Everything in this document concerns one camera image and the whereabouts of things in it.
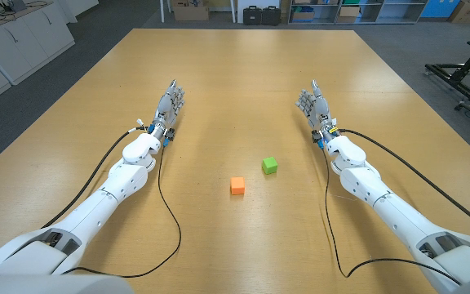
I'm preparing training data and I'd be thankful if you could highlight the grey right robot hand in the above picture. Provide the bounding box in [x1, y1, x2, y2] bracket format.
[295, 79, 336, 131]

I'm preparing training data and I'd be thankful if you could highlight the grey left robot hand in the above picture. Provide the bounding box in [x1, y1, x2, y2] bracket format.
[154, 79, 186, 131]

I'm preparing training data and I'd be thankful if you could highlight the green magnetic block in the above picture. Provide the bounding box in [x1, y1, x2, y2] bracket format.
[261, 156, 279, 176]

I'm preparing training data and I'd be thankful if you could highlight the orange magnetic block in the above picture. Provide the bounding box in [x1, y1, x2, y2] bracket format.
[230, 176, 246, 196]

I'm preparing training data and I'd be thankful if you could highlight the wide cardboard box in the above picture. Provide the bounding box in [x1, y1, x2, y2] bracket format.
[172, 0, 211, 22]

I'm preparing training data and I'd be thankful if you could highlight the small cardboard box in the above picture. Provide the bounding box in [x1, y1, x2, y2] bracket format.
[335, 5, 361, 25]

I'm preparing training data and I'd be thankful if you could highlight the black hard case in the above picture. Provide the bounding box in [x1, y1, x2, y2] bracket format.
[242, 5, 263, 26]
[261, 6, 282, 27]

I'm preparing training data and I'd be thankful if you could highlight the white shelving unit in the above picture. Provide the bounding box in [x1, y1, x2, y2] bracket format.
[286, 0, 428, 25]

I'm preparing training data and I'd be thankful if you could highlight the white cabinet row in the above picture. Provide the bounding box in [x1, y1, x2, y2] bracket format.
[0, 0, 76, 114]

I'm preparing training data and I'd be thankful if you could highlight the angled cardboard box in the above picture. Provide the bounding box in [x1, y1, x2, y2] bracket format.
[448, 0, 470, 25]

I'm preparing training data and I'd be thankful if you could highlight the dark grey desk device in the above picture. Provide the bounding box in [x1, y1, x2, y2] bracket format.
[4, 0, 29, 12]

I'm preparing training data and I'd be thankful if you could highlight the white table frame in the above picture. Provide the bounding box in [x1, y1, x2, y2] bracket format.
[159, 0, 237, 25]

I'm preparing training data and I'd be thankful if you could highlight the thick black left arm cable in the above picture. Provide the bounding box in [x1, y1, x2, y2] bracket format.
[41, 126, 149, 229]

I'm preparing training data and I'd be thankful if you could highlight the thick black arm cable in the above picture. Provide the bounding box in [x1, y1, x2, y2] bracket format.
[41, 126, 149, 229]
[336, 127, 470, 240]

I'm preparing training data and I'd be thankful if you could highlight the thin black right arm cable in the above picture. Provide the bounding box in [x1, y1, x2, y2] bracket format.
[320, 145, 463, 286]

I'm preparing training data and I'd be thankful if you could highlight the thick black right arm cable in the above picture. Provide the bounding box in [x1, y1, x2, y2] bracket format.
[336, 127, 470, 240]

